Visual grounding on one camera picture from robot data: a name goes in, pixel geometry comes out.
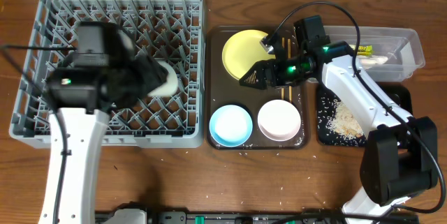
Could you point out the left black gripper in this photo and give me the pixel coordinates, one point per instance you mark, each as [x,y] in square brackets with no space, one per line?
[154,75]

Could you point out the clear plastic waste bin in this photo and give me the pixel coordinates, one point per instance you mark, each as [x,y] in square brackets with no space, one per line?
[401,46]

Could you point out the light blue bowl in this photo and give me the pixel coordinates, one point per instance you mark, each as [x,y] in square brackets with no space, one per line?
[230,126]

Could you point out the black rectangular tray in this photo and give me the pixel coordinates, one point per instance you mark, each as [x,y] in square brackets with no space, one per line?
[324,108]

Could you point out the wooden chopstick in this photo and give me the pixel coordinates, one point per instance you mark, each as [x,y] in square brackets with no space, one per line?
[289,57]
[282,89]

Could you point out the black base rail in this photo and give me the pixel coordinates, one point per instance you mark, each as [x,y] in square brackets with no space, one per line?
[175,217]

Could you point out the green yellow snack wrapper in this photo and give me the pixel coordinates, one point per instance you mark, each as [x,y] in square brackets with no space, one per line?
[365,50]

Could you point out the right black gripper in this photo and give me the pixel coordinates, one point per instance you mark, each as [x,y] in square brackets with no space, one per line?
[263,69]

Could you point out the right wooden chopstick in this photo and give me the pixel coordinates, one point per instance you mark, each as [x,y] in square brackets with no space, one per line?
[289,57]

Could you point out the white plastic cup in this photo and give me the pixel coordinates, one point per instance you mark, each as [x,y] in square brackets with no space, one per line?
[169,88]

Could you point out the dark brown serving tray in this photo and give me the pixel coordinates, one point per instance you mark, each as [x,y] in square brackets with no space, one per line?
[222,89]

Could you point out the pile of rice waste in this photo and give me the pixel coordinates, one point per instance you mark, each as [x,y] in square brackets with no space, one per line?
[343,123]

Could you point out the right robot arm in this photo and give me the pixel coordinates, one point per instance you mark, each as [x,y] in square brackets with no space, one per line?
[400,158]

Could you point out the yellow round plate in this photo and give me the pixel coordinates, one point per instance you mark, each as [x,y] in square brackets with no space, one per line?
[242,50]

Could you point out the left wooden chopstick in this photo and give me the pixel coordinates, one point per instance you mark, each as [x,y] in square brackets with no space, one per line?
[282,89]

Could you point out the grey plastic dish rack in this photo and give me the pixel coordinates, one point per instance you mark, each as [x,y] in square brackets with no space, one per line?
[168,30]

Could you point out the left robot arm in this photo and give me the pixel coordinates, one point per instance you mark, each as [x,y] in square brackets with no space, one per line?
[102,73]

